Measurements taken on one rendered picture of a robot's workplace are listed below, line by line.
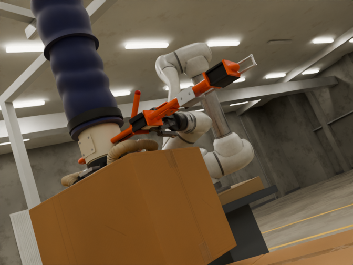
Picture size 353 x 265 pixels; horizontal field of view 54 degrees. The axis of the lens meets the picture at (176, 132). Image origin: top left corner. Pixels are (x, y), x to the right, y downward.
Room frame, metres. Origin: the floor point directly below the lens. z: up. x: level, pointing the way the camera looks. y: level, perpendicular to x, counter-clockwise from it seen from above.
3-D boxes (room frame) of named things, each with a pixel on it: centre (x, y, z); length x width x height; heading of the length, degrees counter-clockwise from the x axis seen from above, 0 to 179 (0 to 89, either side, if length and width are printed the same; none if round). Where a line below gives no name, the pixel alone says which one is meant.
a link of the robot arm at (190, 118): (1.42, -0.04, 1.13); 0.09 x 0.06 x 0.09; 57
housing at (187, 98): (1.11, -0.09, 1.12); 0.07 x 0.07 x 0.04; 56
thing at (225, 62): (1.03, -0.20, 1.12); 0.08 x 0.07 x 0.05; 56
